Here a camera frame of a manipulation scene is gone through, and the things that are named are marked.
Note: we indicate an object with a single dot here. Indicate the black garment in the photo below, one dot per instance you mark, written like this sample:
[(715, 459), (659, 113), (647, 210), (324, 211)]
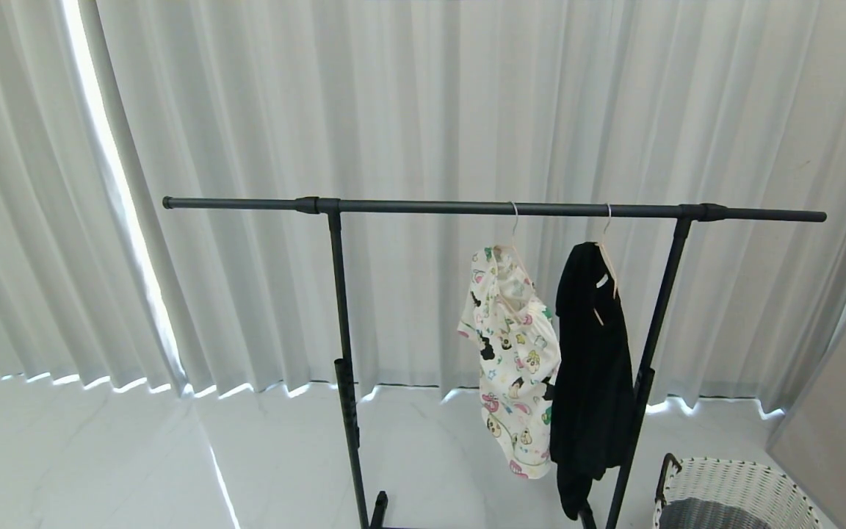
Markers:
[(592, 382)]

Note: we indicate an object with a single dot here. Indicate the black clothes rack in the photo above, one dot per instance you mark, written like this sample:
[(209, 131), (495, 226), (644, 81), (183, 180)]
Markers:
[(430, 207)]

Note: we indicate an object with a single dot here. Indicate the cream printed garment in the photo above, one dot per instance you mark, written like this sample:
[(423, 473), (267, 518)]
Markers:
[(518, 382)]

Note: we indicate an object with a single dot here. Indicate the white laundry basket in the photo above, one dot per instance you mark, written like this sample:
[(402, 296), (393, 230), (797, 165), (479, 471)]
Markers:
[(731, 485)]

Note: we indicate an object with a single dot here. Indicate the pink clothes hanger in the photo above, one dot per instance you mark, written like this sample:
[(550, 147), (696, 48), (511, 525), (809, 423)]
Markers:
[(515, 228), (606, 224)]

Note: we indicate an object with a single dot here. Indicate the white curtain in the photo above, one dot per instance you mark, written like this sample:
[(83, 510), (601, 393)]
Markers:
[(320, 110)]

